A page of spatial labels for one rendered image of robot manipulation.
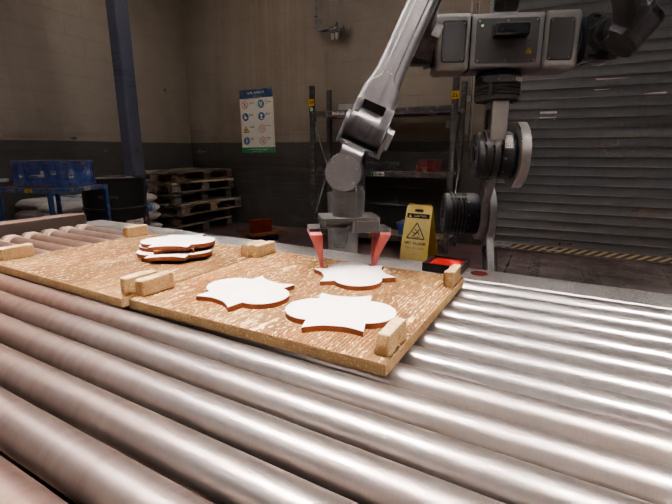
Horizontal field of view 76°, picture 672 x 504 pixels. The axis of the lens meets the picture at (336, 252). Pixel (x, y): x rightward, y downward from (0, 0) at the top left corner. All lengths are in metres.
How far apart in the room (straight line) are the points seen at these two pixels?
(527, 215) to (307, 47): 3.56
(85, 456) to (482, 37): 1.32
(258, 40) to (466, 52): 5.55
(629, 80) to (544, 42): 3.97
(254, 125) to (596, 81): 4.34
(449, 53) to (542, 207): 4.10
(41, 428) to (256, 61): 6.47
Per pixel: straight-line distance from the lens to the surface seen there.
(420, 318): 0.57
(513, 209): 5.37
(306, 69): 6.30
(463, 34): 1.41
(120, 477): 0.38
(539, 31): 1.46
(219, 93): 7.15
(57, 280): 0.86
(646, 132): 5.42
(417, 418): 0.43
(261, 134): 6.64
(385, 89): 0.75
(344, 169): 0.66
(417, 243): 4.37
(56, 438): 0.45
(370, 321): 0.53
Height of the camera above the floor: 1.15
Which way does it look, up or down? 13 degrees down
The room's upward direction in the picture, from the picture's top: straight up
